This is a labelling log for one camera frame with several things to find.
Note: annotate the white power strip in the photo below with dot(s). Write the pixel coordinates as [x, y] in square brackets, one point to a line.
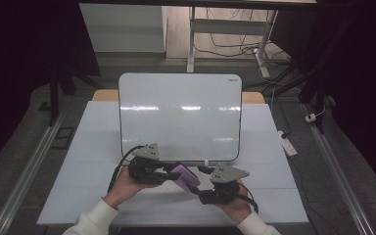
[288, 145]

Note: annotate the white whiteboard with black rim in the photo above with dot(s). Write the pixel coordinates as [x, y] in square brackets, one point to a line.
[179, 114]

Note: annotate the white whiteboard stand foot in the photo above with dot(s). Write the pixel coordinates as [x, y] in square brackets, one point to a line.
[206, 162]

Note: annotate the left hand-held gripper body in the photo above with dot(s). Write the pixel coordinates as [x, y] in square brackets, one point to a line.
[143, 171]

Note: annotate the small white adapter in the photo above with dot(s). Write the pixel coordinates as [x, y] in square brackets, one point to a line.
[310, 117]

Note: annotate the white desk frame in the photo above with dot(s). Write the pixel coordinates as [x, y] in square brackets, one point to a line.
[228, 27]

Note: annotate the person's left hand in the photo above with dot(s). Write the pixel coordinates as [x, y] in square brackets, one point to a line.
[127, 189]

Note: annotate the white cabinet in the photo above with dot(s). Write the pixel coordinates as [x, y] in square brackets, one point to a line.
[124, 29]

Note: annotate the black metal stand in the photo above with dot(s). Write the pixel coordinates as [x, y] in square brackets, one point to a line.
[55, 94]
[316, 84]

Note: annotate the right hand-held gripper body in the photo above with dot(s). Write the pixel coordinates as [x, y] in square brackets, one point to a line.
[223, 187]

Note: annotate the person's right hand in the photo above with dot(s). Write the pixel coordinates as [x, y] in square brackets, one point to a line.
[236, 209]

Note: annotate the purple whiteboard eraser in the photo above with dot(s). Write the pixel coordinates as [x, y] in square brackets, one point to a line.
[185, 176]

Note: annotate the aluminium rail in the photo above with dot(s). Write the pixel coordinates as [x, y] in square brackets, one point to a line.
[29, 169]
[339, 176]

